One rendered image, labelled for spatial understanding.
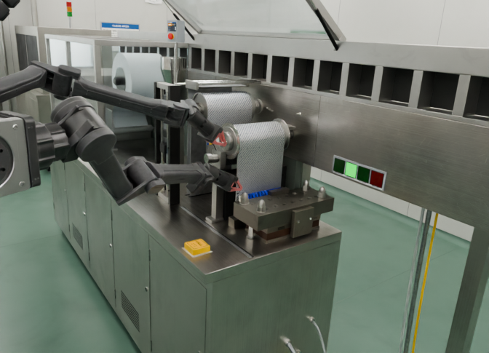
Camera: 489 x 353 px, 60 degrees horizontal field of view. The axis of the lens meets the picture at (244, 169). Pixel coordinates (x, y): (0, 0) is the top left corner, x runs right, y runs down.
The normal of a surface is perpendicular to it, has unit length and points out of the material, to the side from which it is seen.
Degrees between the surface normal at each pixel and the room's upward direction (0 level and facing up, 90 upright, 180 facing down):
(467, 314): 90
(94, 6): 90
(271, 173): 90
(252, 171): 90
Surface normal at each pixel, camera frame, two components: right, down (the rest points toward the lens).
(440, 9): -0.81, 0.14
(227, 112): 0.58, 0.30
